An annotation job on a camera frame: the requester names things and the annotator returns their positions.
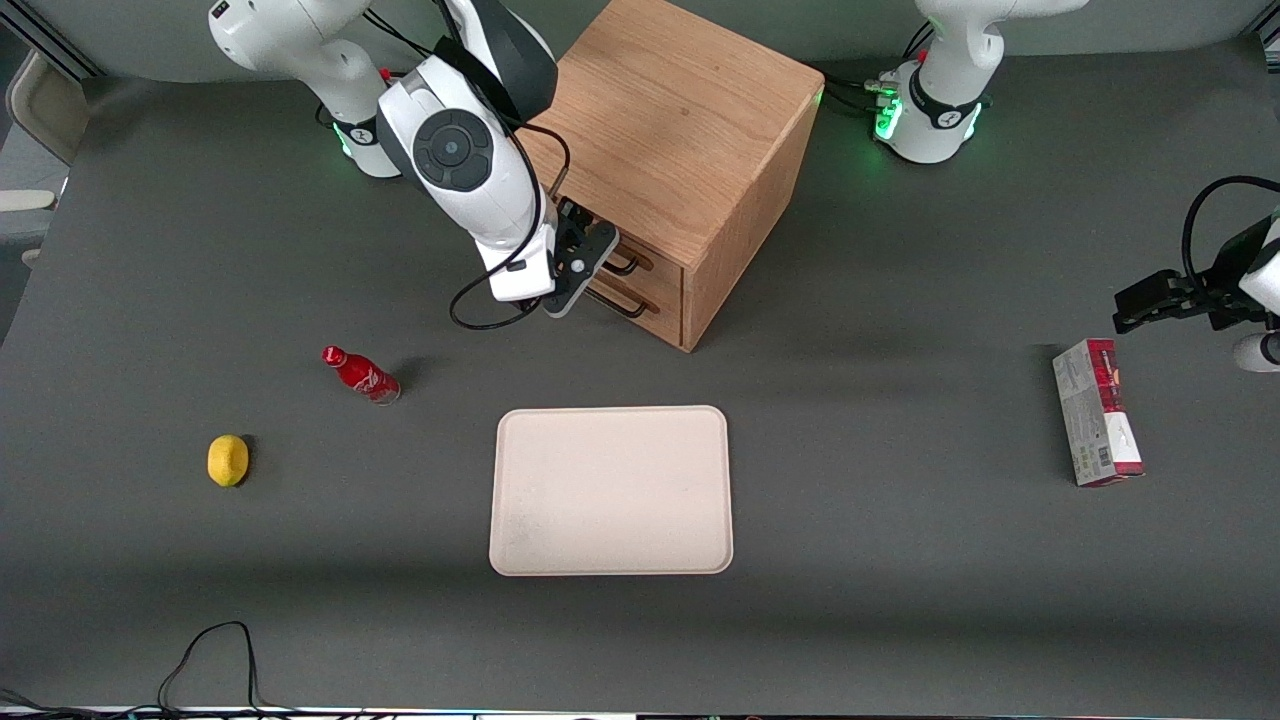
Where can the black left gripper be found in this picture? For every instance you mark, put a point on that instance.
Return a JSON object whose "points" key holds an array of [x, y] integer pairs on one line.
{"points": [[1225, 283]]}

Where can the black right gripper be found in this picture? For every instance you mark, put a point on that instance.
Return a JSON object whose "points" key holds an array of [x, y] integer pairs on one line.
{"points": [[573, 225]]}

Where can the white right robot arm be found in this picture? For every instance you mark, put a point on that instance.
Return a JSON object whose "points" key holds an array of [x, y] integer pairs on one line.
{"points": [[450, 150]]}

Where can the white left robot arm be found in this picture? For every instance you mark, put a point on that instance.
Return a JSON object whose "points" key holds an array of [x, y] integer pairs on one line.
{"points": [[950, 80]]}

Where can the wooden two-drawer cabinet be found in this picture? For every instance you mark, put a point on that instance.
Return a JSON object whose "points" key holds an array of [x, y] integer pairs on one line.
{"points": [[680, 100]]}

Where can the red plaid cardboard box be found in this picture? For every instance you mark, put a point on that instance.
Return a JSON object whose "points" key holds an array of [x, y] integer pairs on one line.
{"points": [[1095, 415]]}

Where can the beige rectangular tray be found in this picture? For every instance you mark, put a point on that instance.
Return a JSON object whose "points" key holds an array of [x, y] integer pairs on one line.
{"points": [[610, 490]]}

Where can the red cola bottle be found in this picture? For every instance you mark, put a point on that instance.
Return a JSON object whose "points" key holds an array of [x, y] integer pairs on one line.
{"points": [[362, 375]]}

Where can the yellow lemon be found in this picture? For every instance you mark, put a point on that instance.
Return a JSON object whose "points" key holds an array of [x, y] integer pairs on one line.
{"points": [[228, 461]]}

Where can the beige chair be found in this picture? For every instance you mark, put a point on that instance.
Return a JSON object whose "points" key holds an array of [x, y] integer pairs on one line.
{"points": [[45, 110]]}

